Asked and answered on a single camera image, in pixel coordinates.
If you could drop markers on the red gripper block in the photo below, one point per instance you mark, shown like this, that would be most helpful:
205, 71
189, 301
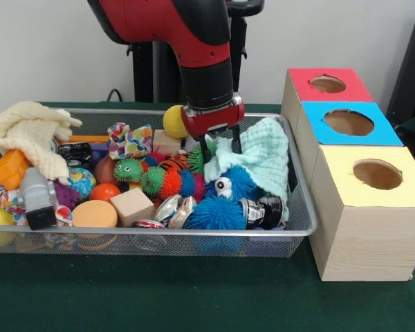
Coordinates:
212, 121

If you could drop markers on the light blue waffle cloth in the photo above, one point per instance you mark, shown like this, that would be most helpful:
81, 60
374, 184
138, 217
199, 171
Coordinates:
266, 155

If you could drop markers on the cream waffle cloth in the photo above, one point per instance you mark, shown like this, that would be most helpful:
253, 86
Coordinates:
31, 131

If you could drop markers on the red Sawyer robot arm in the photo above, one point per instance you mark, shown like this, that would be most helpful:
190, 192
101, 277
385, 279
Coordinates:
200, 41

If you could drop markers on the wooden box with three holes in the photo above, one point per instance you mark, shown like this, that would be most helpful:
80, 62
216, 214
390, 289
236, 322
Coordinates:
366, 242

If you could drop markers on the large green spiky ball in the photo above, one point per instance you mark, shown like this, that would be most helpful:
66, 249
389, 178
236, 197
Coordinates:
195, 159

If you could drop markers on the blue spiky rubber ball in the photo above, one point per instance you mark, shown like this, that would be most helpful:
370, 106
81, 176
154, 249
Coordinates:
217, 212
240, 183

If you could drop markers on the yellow tennis ball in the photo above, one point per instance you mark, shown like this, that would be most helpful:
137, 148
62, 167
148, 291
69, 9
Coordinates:
173, 121

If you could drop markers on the rainbow spiky caterpillar toy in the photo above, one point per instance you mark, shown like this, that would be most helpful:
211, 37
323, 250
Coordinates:
159, 180

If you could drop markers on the crushed black drink can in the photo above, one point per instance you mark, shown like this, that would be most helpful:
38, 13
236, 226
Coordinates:
263, 212

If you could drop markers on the polka dot fabric bow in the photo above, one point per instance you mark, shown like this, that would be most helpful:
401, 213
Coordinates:
129, 140

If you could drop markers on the orange foam disc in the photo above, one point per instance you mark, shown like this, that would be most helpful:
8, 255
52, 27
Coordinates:
94, 214

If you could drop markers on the silver toy robot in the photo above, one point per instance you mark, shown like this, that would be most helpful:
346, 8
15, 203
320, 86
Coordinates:
38, 198

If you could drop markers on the black upright panel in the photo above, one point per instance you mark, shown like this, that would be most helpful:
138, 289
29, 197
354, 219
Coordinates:
411, 69

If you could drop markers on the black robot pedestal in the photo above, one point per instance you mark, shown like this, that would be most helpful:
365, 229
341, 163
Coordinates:
152, 76

